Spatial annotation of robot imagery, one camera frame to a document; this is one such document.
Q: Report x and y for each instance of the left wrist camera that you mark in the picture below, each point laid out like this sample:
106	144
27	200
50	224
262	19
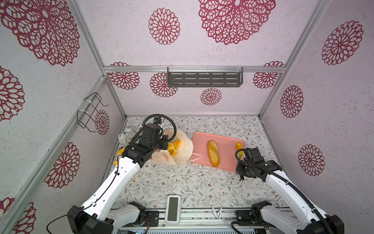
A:
151	129

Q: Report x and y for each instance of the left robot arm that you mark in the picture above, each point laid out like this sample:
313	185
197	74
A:
94	216

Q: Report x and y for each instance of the white digital timer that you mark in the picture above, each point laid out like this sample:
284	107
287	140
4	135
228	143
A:
173	210

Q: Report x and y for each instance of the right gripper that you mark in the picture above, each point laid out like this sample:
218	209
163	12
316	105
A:
238	170

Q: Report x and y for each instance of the long baguette fake bread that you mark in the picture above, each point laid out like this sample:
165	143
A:
213	153

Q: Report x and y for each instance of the yellow orange striped fake bread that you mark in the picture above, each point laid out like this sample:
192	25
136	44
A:
173	147

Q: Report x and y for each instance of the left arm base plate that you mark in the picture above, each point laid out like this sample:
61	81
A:
148	218

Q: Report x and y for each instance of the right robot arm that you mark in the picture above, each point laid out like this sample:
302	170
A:
308	218

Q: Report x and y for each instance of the white plastic clip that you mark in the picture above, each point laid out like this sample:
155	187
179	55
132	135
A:
216	213

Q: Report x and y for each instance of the small yellow fake bread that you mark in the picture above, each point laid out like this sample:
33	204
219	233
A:
239	148

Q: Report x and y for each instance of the black wire wall rack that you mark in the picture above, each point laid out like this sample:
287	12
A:
94	117

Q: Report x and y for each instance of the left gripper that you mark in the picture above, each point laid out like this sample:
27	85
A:
164	146

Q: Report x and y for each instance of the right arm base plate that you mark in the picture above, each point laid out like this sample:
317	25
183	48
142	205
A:
248	216

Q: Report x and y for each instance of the yellow plush toy red dress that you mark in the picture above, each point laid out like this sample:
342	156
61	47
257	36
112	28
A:
119	154

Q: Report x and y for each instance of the white alarm clock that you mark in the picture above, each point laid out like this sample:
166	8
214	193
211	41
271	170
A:
125	137

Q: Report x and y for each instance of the dark grey wall shelf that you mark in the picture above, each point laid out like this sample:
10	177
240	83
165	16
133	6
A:
204	79

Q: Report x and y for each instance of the printed paper bag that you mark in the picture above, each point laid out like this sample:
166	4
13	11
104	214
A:
185	153

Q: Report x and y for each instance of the pink plastic tray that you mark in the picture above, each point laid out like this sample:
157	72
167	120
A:
226	149

